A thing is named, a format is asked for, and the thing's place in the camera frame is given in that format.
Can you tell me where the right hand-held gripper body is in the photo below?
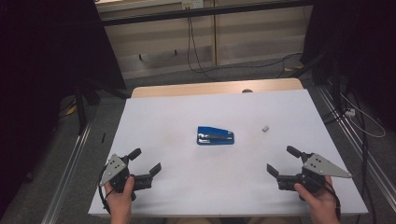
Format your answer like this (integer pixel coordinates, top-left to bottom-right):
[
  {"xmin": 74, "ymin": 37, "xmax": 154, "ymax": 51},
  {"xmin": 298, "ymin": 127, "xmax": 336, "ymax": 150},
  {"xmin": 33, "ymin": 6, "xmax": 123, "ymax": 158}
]
[{"xmin": 276, "ymin": 152, "xmax": 353, "ymax": 201}]

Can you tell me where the blue stapler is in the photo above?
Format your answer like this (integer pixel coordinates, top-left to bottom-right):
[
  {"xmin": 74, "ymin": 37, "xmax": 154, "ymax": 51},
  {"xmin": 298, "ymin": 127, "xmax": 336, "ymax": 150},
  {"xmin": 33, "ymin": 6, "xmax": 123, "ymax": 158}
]
[{"xmin": 196, "ymin": 125, "xmax": 235, "ymax": 147}]

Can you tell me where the aluminium floor rail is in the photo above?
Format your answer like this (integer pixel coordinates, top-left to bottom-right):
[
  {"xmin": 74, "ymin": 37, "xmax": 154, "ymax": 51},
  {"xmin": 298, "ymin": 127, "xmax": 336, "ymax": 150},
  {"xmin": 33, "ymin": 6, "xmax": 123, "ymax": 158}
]
[
  {"xmin": 317, "ymin": 86, "xmax": 396, "ymax": 204},
  {"xmin": 40, "ymin": 119, "xmax": 94, "ymax": 224}
]

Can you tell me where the black metal crossbar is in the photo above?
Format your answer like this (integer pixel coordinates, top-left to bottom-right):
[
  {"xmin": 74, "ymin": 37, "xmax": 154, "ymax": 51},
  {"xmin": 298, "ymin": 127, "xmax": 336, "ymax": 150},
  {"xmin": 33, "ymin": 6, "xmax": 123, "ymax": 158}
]
[{"xmin": 98, "ymin": 0, "xmax": 314, "ymax": 27}]

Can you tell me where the person's left hand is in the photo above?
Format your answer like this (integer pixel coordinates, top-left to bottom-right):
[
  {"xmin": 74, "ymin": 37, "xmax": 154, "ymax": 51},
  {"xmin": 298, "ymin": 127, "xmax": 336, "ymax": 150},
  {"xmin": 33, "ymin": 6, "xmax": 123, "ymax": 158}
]
[{"xmin": 104, "ymin": 175, "xmax": 136, "ymax": 209}]

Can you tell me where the black curtain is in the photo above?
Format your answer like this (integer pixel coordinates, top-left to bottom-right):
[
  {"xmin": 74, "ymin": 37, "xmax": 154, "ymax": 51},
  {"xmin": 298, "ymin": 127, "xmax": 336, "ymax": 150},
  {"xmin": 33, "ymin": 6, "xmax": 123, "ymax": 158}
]
[
  {"xmin": 300, "ymin": 0, "xmax": 396, "ymax": 132},
  {"xmin": 0, "ymin": 0, "xmax": 127, "ymax": 216}
]

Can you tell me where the person's right hand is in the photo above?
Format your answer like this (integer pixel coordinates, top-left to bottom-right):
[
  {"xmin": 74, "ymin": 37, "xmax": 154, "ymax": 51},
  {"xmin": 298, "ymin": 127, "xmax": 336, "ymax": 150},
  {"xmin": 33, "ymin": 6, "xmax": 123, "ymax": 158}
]
[{"xmin": 293, "ymin": 175, "xmax": 336, "ymax": 213}]

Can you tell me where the white wall socket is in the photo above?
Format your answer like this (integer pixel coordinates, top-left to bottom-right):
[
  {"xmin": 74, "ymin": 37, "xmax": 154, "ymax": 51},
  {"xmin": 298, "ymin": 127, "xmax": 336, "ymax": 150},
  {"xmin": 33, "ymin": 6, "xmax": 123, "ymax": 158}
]
[{"xmin": 181, "ymin": 0, "xmax": 205, "ymax": 9}]

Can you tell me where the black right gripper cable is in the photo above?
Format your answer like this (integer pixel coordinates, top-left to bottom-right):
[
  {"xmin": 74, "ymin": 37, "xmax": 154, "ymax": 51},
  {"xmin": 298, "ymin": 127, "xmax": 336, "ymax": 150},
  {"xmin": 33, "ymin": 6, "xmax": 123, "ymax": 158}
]
[{"xmin": 321, "ymin": 178, "xmax": 343, "ymax": 220}]

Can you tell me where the black metal stand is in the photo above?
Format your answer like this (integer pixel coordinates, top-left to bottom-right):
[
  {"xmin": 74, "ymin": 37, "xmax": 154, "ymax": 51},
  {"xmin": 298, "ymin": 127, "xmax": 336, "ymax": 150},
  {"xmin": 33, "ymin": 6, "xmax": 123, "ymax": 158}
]
[{"xmin": 74, "ymin": 78, "xmax": 129, "ymax": 136}]

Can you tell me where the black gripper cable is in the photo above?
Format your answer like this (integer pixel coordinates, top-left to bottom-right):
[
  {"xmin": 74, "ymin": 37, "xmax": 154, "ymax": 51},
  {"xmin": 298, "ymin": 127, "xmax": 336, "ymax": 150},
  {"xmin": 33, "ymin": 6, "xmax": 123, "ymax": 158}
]
[
  {"xmin": 98, "ymin": 166, "xmax": 114, "ymax": 217},
  {"xmin": 321, "ymin": 178, "xmax": 343, "ymax": 220}
]

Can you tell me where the black hanging cable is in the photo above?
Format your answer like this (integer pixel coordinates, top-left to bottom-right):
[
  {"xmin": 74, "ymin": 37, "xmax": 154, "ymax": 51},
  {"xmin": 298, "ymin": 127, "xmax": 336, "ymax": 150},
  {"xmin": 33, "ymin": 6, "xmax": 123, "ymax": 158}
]
[{"xmin": 186, "ymin": 15, "xmax": 218, "ymax": 82}]

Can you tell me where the white cable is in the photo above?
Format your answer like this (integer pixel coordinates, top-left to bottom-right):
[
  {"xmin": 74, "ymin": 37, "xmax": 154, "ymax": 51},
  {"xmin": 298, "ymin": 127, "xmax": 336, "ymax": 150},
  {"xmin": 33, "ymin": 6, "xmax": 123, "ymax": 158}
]
[{"xmin": 339, "ymin": 92, "xmax": 387, "ymax": 139}]

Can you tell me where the beige cabinet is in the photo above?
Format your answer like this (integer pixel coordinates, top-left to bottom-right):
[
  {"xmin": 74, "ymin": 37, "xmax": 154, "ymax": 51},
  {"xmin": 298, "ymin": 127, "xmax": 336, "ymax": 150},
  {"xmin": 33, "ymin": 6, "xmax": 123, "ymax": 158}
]
[{"xmin": 94, "ymin": 0, "xmax": 314, "ymax": 80}]

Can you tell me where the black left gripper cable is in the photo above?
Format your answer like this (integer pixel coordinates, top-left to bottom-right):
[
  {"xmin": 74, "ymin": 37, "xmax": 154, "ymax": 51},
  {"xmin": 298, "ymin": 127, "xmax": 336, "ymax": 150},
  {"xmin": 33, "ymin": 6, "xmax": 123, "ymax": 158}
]
[{"xmin": 98, "ymin": 166, "xmax": 114, "ymax": 217}]

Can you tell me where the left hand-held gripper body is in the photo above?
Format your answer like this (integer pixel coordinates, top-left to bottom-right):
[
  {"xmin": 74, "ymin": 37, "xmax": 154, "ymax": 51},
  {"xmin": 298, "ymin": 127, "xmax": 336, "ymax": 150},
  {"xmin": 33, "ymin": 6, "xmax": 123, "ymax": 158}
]
[{"xmin": 99, "ymin": 153, "xmax": 154, "ymax": 201}]

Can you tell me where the black thick floor cable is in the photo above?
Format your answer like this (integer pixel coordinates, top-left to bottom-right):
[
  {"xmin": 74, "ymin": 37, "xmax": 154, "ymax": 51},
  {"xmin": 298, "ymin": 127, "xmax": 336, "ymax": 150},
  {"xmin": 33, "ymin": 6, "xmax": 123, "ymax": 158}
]
[{"xmin": 321, "ymin": 92, "xmax": 378, "ymax": 224}]

